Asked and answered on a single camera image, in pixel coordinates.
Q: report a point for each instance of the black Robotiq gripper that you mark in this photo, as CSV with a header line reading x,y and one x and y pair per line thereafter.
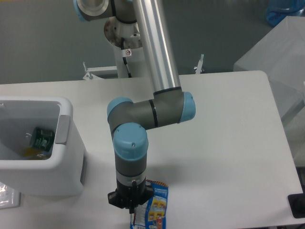
x,y
130,197

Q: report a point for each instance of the small silver torn wrapper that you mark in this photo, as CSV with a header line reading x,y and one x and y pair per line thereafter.
x,y
133,218

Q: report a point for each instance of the blue snack bag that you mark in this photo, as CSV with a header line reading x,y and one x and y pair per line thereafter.
x,y
152,214

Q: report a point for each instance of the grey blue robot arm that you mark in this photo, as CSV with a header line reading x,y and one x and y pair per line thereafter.
x,y
130,121

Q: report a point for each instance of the white trash can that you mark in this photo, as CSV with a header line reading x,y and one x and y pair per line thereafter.
x,y
62,173

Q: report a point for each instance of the dark green package in bin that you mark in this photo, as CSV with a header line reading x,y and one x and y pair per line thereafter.
x,y
42,139

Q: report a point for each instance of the yellow wrapper in bin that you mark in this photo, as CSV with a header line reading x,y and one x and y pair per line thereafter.
x,y
35,154

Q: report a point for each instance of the clear plastic bag at left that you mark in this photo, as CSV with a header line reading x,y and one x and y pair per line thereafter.
x,y
9,197

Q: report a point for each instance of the left table clamp bolt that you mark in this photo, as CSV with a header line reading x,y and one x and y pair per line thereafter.
x,y
88,75

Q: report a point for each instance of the table clamp bolt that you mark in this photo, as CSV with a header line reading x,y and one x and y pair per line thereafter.
x,y
88,75
199,67

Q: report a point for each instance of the right table clamp bolt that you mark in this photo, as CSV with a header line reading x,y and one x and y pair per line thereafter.
x,y
199,67

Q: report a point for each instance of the black device at edge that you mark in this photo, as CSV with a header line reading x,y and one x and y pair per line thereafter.
x,y
297,205

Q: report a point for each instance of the blue water jug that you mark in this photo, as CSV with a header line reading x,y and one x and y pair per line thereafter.
x,y
277,10

